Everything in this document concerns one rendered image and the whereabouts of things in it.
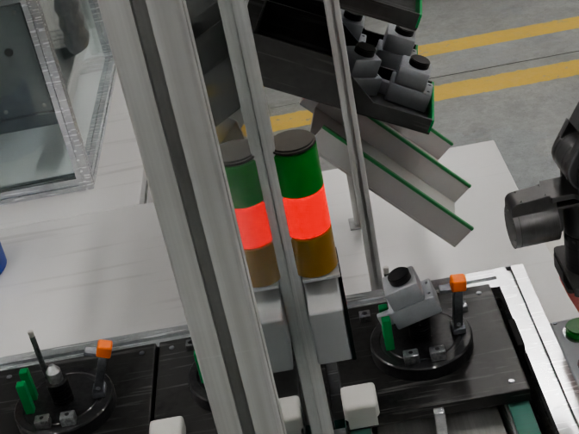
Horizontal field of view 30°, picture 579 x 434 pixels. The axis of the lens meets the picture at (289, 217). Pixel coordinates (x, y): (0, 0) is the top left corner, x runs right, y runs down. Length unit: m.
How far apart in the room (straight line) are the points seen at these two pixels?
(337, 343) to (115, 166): 1.31
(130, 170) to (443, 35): 2.80
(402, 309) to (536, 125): 2.72
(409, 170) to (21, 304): 0.75
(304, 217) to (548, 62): 3.53
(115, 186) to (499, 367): 1.11
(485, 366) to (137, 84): 1.08
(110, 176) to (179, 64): 1.94
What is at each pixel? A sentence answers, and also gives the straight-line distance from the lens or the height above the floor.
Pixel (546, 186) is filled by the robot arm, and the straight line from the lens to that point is 1.40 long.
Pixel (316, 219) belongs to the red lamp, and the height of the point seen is 1.33.
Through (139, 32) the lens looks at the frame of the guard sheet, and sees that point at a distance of 0.43.
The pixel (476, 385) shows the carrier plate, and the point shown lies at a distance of 1.44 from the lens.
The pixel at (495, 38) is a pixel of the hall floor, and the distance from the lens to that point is 4.87.
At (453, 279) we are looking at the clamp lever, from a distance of 1.44.
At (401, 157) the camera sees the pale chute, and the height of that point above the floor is 1.08.
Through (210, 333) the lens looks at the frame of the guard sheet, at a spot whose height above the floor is 1.62.
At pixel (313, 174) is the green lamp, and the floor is 1.38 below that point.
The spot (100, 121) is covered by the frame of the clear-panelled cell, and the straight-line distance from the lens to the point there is 2.56.
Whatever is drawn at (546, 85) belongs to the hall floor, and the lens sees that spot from 4.40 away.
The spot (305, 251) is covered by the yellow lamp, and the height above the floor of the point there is 1.29.
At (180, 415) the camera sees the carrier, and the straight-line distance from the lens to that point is 1.48.
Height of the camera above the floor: 1.91
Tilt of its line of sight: 31 degrees down
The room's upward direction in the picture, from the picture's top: 12 degrees counter-clockwise
